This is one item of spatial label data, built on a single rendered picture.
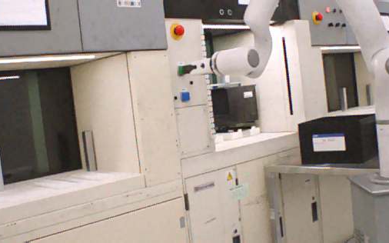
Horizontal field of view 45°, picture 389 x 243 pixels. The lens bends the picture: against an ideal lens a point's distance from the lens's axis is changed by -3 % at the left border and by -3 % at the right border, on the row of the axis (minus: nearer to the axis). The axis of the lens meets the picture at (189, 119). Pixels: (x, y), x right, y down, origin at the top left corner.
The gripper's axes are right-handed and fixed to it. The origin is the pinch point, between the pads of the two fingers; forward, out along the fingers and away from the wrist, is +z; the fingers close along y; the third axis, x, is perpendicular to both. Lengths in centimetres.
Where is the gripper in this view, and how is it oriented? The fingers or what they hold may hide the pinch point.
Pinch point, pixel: (188, 69)
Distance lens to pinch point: 182.7
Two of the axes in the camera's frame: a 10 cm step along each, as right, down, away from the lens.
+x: -1.2, -9.9, -0.5
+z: -6.7, 0.4, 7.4
